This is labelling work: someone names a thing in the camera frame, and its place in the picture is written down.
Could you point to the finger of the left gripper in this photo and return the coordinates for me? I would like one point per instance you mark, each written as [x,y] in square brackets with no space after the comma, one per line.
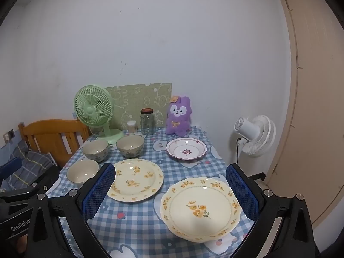
[10,167]

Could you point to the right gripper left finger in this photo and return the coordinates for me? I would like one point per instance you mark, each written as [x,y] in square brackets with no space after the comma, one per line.
[78,206]

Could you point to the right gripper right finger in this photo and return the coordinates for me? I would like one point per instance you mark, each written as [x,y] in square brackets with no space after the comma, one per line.
[294,237]

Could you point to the ceramic bowl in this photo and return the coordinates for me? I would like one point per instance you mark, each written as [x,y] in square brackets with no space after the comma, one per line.
[130,146]
[96,150]
[79,172]

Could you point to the round yellow flower plate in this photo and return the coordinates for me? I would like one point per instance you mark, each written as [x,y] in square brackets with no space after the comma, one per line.
[135,180]

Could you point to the scalloped yellow flower plate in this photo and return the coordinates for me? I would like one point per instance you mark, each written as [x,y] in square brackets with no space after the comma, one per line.
[200,209]

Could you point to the white red trim plate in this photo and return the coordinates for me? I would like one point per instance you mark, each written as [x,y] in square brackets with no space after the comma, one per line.
[186,148]

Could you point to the grey plaid pillow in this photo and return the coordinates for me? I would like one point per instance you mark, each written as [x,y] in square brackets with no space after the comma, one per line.
[33,163]

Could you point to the wooden bed headboard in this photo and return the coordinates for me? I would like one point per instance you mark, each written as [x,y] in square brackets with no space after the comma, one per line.
[55,136]

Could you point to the beige door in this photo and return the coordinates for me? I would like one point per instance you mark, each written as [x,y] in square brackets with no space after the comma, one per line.
[309,156]

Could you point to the blue checkered tablecloth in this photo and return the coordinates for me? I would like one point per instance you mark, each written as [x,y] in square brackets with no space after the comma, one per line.
[136,230]

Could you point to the cotton swab container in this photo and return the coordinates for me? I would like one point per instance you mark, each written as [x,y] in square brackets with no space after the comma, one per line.
[132,127]

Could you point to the white floor fan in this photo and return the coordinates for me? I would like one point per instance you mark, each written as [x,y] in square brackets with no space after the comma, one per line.
[256,135]

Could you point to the green desk fan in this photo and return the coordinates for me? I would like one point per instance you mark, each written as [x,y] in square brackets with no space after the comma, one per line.
[94,107]

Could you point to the glass jar black lid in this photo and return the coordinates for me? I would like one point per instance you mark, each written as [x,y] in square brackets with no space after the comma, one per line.
[147,121]

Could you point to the green cartoon board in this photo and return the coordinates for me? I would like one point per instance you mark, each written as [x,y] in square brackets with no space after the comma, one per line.
[128,101]

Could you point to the purple plush bunny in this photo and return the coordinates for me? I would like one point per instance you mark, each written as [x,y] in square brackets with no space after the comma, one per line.
[179,116]

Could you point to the wall power outlet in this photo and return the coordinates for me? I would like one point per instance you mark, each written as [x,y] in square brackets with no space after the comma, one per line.
[8,136]

